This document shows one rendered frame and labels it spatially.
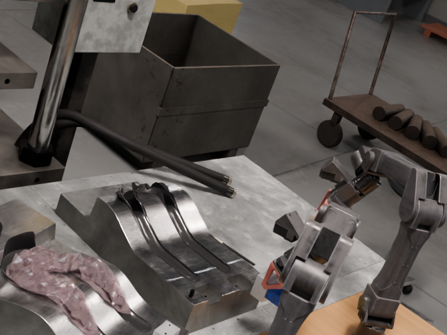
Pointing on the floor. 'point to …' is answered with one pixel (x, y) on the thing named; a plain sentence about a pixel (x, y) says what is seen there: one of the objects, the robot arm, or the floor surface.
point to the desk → (418, 10)
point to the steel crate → (181, 90)
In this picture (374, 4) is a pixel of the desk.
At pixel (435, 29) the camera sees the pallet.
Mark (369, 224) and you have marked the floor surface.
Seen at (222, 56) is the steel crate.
